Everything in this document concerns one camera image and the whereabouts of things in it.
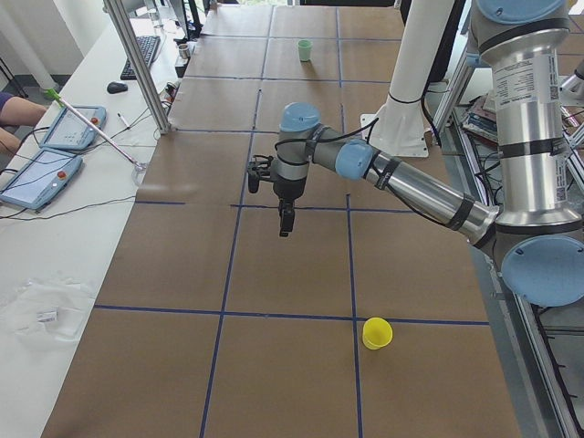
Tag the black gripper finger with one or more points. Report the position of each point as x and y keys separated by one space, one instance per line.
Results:
x=287 y=217

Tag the far teach pendant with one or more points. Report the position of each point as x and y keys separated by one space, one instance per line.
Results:
x=68 y=133

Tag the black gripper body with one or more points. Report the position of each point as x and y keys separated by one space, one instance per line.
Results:
x=288 y=188

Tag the stack of books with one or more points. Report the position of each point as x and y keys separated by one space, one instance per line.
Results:
x=480 y=121

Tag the seated man in black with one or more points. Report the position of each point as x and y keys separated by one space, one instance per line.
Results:
x=15 y=112

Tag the aluminium frame post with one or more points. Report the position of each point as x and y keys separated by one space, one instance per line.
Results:
x=128 y=39

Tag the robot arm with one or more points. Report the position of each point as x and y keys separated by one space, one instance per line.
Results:
x=534 y=238

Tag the yellow cup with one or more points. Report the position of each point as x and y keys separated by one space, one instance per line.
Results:
x=377 y=333

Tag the black marker pen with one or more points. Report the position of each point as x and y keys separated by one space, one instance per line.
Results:
x=124 y=121

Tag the teach pendant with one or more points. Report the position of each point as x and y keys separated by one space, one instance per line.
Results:
x=42 y=179
x=68 y=133

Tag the clear plastic bag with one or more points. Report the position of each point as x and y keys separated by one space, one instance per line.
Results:
x=47 y=314

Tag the near teach pendant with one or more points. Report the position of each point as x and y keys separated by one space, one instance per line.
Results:
x=42 y=179

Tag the reacher stick with green handle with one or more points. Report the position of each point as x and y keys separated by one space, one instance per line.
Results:
x=138 y=167

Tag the black computer mouse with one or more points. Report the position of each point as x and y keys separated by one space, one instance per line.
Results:
x=116 y=87

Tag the small metal cup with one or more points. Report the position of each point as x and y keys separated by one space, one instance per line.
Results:
x=184 y=51

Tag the green cup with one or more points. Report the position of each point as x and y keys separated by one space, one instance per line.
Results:
x=304 y=48

